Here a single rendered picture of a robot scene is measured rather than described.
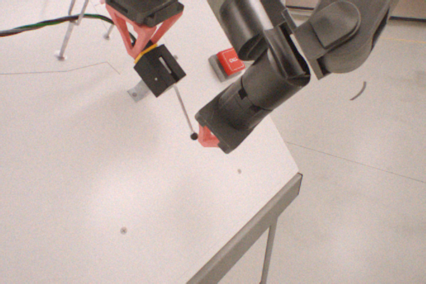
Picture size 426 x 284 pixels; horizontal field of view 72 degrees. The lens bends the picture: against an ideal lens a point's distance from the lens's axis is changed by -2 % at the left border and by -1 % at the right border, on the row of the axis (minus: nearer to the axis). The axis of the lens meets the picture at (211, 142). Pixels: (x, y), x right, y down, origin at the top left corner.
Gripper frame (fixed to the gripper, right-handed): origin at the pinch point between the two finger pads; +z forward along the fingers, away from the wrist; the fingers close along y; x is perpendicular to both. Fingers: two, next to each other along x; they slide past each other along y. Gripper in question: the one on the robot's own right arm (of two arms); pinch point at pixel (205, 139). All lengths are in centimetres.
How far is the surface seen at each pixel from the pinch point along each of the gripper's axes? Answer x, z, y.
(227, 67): -7.4, 1.5, -16.9
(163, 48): -13.8, -5.4, -1.2
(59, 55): -22.9, 1.5, 8.1
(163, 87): -9.4, -3.8, 2.2
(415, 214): 116, 60, -122
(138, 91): -13.0, 3.1, 1.2
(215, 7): -39, 40, -83
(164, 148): -3.4, 5.4, 3.4
